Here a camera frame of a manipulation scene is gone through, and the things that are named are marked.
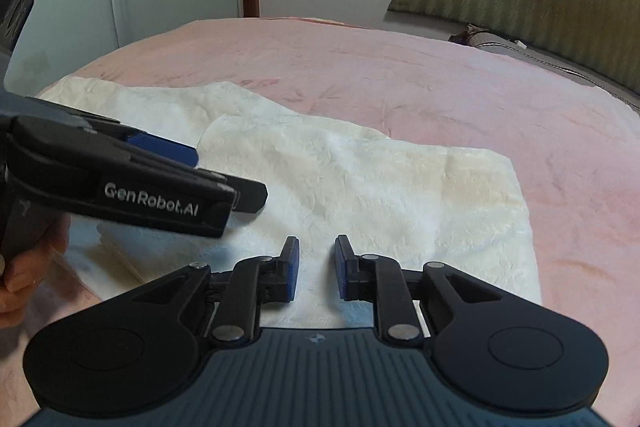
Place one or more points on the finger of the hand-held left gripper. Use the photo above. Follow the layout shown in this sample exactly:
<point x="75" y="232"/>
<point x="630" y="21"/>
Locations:
<point x="165" y="149"/>
<point x="250" y="199"/>

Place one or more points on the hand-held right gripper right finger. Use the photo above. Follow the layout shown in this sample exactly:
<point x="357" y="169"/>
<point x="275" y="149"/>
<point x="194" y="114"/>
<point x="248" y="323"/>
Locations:
<point x="341" y="269"/>

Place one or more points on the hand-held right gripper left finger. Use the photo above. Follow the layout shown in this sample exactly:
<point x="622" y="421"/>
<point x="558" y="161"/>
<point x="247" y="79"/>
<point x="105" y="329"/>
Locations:
<point x="293" y="269"/>

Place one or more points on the cream white towel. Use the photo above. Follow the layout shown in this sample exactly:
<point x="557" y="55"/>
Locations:
<point x="375" y="207"/>

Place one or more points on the person's left hand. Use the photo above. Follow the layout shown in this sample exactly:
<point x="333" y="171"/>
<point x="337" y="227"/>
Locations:
<point x="20" y="279"/>

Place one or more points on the pink blanket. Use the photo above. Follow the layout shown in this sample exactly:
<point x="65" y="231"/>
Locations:
<point x="450" y="82"/>

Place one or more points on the grey striped pillow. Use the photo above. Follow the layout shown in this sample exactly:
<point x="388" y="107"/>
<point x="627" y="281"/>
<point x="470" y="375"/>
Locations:
<point x="530" y="53"/>

